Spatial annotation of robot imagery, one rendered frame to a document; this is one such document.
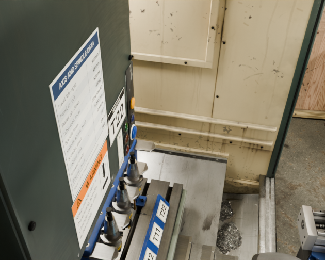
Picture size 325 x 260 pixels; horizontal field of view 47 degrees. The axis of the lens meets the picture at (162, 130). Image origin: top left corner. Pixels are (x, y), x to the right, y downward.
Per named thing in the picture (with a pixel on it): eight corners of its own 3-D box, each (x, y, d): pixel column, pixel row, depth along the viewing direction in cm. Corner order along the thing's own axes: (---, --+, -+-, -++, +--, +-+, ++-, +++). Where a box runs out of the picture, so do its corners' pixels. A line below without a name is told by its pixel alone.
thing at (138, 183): (125, 174, 125) (125, 168, 124) (143, 175, 125) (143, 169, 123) (122, 188, 120) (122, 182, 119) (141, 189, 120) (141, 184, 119)
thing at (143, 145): (157, 143, 136) (157, 141, 136) (153, 153, 132) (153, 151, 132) (137, 140, 137) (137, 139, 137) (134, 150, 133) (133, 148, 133)
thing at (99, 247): (120, 247, 103) (120, 245, 102) (114, 264, 99) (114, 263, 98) (96, 242, 104) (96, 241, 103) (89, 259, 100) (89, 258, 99)
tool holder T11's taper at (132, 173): (127, 171, 123) (126, 156, 119) (140, 172, 123) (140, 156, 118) (125, 180, 120) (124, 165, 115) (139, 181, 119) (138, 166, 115)
